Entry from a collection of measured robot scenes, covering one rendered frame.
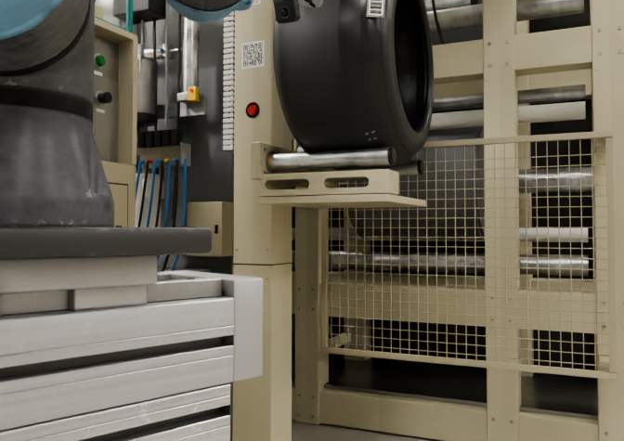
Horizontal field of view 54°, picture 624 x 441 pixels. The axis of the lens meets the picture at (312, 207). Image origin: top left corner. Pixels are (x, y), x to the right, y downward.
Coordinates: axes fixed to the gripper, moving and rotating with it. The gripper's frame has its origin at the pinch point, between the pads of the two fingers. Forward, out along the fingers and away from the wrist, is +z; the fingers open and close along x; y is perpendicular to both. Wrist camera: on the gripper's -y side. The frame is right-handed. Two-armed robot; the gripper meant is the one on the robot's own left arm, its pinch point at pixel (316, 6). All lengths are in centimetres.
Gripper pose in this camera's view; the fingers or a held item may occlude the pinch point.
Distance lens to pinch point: 141.6
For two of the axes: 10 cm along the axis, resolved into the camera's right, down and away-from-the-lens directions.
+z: 4.1, 1.5, 9.0
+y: 0.4, -9.9, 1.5
